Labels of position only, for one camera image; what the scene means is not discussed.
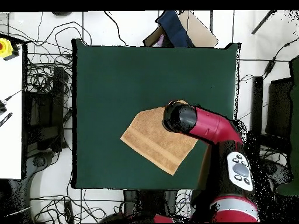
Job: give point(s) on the tan terry towel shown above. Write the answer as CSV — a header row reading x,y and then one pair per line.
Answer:
x,y
154,140

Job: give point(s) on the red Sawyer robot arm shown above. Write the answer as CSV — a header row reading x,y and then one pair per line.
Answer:
x,y
210,126

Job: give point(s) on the dark green table cloth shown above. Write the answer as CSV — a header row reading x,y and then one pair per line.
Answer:
x,y
105,81

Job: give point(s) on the dark blue cloth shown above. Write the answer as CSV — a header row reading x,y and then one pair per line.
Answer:
x,y
174,28

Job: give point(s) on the brown cardboard box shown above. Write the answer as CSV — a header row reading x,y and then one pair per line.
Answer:
x,y
201,32

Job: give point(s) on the black power strip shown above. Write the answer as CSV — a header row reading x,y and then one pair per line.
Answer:
x,y
69,212

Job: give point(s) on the white side table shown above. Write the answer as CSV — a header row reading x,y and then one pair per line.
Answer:
x,y
10,140

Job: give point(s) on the black ribbed strip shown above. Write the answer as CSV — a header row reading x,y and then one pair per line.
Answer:
x,y
5,119

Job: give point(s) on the thin black rod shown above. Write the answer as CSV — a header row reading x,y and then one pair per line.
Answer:
x,y
261,23

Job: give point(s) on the yellow emergency stop button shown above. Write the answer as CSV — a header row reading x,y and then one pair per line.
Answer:
x,y
5,47

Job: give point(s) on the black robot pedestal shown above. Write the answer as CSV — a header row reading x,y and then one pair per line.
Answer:
x,y
129,203

